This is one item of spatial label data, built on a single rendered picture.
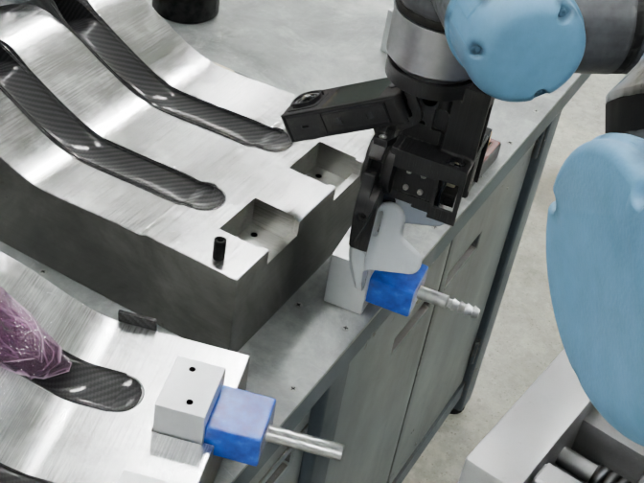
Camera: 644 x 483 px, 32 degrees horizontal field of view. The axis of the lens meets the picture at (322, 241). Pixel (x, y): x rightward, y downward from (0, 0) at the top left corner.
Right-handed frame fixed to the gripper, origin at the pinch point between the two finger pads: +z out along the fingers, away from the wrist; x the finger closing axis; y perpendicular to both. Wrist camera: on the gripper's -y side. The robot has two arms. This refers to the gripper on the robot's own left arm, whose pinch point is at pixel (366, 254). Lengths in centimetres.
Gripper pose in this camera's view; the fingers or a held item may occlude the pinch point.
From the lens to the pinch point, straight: 97.6
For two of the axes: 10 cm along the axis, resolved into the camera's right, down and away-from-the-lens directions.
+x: 3.8, -5.5, 7.5
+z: -1.3, 7.7, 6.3
